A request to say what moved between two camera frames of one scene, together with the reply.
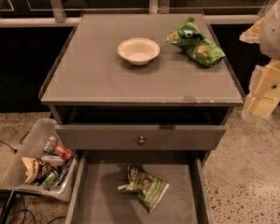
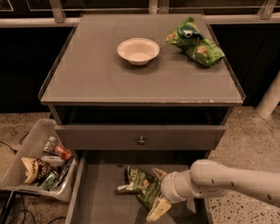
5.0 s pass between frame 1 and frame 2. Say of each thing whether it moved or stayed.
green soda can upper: stayed
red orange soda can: stayed
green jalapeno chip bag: stayed
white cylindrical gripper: moved
